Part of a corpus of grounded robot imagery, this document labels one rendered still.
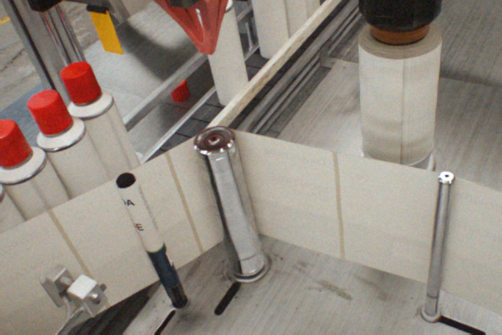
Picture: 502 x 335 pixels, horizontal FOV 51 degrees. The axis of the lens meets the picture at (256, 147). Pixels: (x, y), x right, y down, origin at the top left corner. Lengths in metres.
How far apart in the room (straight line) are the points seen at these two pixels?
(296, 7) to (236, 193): 0.50
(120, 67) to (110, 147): 0.50
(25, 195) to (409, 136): 0.41
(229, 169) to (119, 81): 0.62
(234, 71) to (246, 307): 0.35
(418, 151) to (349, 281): 0.17
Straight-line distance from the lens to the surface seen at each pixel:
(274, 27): 0.87
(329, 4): 0.98
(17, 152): 0.54
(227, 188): 0.48
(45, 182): 0.56
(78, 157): 0.58
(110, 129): 0.61
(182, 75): 0.77
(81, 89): 0.58
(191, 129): 0.79
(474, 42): 1.02
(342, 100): 0.79
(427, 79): 0.57
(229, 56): 0.76
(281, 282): 0.58
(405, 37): 0.55
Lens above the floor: 1.35
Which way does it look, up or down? 40 degrees down
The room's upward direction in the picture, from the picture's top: 12 degrees counter-clockwise
